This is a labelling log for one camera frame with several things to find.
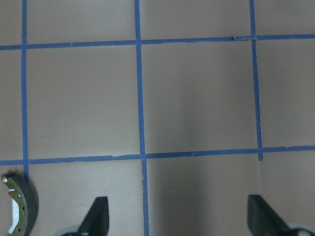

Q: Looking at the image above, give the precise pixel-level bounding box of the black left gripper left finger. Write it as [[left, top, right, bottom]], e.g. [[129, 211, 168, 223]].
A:
[[76, 197, 109, 236]]

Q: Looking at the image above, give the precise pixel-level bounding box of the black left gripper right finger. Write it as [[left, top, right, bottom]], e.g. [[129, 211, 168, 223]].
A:
[[247, 195, 290, 236]]

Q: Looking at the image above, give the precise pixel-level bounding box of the olive brake shoe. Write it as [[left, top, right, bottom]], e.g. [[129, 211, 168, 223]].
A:
[[0, 173, 38, 236]]

